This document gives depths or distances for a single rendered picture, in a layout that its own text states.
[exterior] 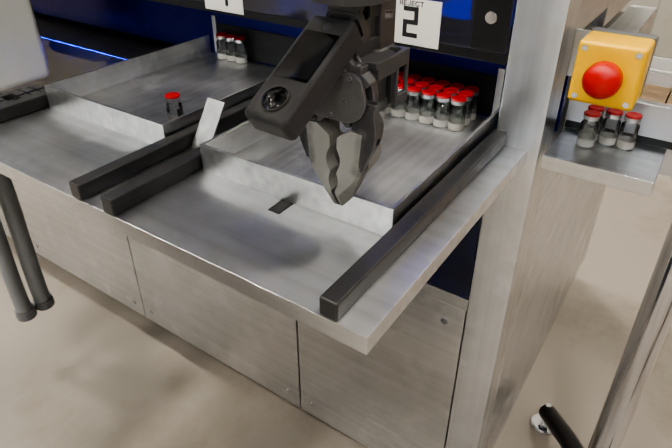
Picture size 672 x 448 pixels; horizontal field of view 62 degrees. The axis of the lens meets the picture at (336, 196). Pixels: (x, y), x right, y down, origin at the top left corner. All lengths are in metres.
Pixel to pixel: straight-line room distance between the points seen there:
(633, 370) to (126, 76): 0.99
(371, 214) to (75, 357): 1.35
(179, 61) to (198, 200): 0.50
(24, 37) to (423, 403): 1.07
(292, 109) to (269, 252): 0.16
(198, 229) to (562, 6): 0.47
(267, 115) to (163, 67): 0.64
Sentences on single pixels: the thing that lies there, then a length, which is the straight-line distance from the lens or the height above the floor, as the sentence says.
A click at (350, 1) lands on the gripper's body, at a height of 1.11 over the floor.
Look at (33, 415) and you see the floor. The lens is 1.70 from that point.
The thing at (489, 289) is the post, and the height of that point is 0.64.
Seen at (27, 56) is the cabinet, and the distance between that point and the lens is 1.35.
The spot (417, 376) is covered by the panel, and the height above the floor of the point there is 0.38.
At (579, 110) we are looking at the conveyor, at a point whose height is 0.91.
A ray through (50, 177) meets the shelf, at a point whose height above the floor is 0.88.
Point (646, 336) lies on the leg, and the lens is 1.06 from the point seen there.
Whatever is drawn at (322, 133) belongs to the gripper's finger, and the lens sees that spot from 0.53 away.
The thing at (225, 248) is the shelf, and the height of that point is 0.88.
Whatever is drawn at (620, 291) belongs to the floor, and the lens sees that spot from 2.07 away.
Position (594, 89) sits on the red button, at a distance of 0.69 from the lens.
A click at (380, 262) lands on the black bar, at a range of 0.50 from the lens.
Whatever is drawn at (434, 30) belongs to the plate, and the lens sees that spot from 0.77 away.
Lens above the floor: 1.20
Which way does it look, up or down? 31 degrees down
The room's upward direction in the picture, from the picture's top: straight up
